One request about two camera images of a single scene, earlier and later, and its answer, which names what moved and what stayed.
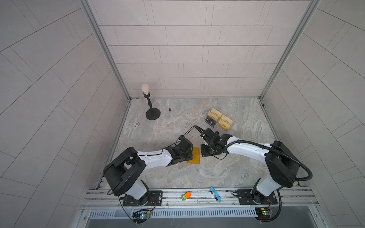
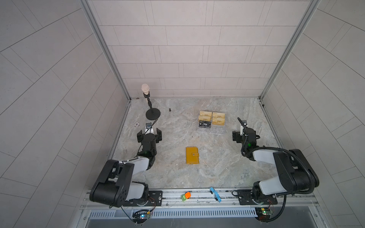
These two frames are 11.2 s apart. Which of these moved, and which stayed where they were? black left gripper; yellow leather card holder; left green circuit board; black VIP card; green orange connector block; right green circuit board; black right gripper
Moved: black right gripper; black left gripper; black VIP card
Stayed: left green circuit board; green orange connector block; right green circuit board; yellow leather card holder
